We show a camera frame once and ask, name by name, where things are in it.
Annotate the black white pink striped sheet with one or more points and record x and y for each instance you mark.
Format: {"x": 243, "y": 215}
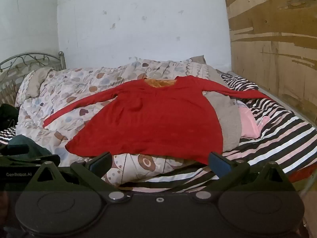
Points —
{"x": 277, "y": 133}

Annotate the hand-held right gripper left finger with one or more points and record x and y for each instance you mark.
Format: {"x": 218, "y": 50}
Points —
{"x": 99, "y": 163}

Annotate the pink garment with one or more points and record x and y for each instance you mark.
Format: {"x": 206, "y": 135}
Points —
{"x": 249, "y": 124}

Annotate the red long-sleeved dress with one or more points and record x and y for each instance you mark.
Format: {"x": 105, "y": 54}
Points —
{"x": 153, "y": 119}

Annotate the black cloth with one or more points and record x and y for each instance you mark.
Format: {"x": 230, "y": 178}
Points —
{"x": 7, "y": 115}

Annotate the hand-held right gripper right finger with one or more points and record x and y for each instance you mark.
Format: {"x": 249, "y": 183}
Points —
{"x": 218, "y": 165}

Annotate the grey garment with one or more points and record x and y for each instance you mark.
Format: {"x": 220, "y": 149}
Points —
{"x": 226, "y": 119}

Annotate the red object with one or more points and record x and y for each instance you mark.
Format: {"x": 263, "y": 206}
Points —
{"x": 298, "y": 176}

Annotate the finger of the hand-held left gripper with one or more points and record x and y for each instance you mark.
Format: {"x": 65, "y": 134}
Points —
{"x": 14, "y": 149}

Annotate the metal bed headboard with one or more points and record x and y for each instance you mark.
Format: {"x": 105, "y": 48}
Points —
{"x": 14, "y": 62}

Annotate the dark teal cloth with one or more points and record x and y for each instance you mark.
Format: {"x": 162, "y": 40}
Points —
{"x": 27, "y": 143}

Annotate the beige pillow with patterned border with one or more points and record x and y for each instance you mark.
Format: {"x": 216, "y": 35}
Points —
{"x": 39, "y": 81}

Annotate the patterned white quilt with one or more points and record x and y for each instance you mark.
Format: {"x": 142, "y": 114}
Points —
{"x": 69, "y": 89}

